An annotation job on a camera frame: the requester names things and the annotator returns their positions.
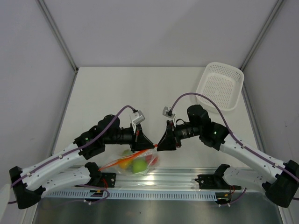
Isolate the white slotted cable duct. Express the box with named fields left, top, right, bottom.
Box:
left=47, top=189, right=217, bottom=201

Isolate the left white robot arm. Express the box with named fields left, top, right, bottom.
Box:
left=9, top=115, right=155, bottom=210

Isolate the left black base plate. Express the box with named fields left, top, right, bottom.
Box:
left=99, top=173, right=116, bottom=188

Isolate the red yellow peach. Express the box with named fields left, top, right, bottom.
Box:
left=145, top=154, right=158, bottom=166

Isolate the aluminium mounting rail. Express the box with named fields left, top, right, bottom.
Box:
left=56, top=166, right=286, bottom=193

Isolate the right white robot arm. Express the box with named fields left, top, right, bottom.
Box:
left=157, top=105, right=299, bottom=208

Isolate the green apple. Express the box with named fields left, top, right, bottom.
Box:
left=132, top=159, right=148, bottom=174

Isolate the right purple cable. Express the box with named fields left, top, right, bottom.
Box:
left=169, top=92, right=299, bottom=207

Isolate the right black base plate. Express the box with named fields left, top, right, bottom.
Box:
left=194, top=175, right=242, bottom=190

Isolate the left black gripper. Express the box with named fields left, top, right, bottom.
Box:
left=104, top=122, right=154, bottom=153

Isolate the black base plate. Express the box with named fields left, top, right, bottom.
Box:
left=99, top=173, right=116, bottom=188
left=194, top=175, right=242, bottom=190

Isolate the clear orange-zipper zip bag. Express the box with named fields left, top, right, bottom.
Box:
left=99, top=144, right=160, bottom=177

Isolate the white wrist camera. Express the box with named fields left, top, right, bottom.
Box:
left=130, top=110, right=145, bottom=132
left=162, top=106, right=176, bottom=126

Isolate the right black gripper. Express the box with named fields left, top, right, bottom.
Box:
left=157, top=120, right=202, bottom=152

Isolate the white perforated plastic basket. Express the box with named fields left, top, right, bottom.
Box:
left=196, top=62, right=244, bottom=113

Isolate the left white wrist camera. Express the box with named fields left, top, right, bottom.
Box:
left=130, top=110, right=145, bottom=132

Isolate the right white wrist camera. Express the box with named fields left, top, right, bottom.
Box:
left=162, top=106, right=176, bottom=126

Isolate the yellow green mango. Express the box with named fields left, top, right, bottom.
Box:
left=118, top=159, right=132, bottom=170

